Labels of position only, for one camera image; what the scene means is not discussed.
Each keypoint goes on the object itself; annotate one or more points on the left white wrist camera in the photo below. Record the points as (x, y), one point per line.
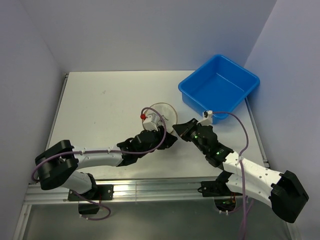
(150, 121)

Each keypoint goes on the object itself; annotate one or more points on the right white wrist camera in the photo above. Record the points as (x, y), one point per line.
(207, 118)

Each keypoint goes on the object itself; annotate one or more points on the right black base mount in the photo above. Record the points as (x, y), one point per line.
(215, 188)

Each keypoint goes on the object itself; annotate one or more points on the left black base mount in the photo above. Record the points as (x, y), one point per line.
(90, 203)

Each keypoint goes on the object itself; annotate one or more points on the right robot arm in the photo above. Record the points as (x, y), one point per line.
(281, 191)

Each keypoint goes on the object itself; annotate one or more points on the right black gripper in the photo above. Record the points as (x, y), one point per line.
(183, 129)

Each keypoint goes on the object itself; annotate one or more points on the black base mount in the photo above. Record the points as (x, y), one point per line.
(215, 188)
(90, 203)

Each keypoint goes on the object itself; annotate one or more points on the blue plastic bin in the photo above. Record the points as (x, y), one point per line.
(219, 85)

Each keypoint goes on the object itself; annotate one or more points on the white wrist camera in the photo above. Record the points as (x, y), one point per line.
(150, 121)
(207, 118)

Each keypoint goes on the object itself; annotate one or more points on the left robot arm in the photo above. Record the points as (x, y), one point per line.
(61, 164)

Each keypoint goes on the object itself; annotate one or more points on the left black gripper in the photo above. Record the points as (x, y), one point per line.
(169, 139)

